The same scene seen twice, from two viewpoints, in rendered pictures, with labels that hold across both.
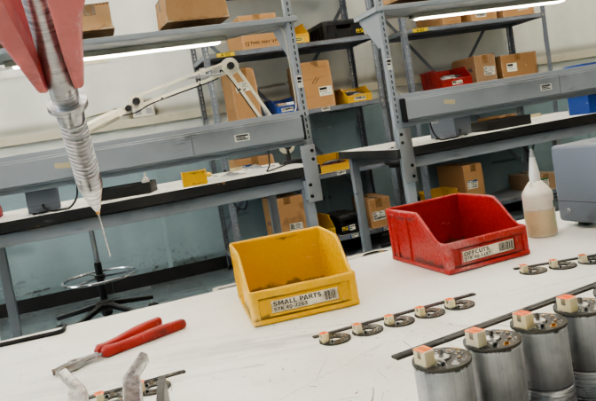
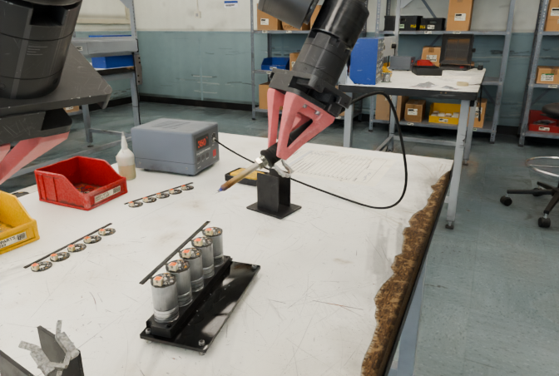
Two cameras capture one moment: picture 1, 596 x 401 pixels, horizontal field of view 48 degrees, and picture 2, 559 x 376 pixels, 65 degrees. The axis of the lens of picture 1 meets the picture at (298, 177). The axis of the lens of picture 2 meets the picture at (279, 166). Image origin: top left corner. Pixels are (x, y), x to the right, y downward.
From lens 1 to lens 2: 21 cm
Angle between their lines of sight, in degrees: 48
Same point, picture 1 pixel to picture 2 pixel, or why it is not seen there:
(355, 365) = (68, 281)
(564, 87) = (91, 50)
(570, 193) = (141, 154)
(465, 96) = not seen: hidden behind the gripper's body
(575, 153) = (145, 133)
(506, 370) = (185, 277)
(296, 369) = (30, 291)
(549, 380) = (196, 275)
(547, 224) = (131, 173)
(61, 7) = (24, 161)
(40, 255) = not seen: outside the picture
